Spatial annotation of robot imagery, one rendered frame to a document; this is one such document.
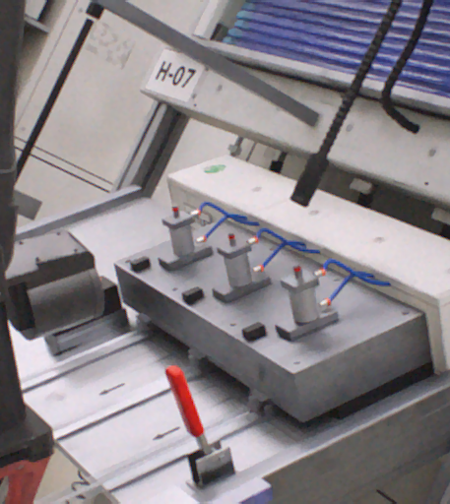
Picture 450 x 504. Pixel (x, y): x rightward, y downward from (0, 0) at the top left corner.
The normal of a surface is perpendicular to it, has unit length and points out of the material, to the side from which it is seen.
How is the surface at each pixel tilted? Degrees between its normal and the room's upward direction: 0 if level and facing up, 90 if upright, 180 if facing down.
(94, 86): 90
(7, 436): 39
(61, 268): 99
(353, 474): 90
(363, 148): 90
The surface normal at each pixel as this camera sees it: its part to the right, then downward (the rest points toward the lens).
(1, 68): 0.58, 0.43
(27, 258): 0.00, -0.85
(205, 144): -0.75, -0.36
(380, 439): 0.49, 0.25
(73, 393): -0.18, -0.90
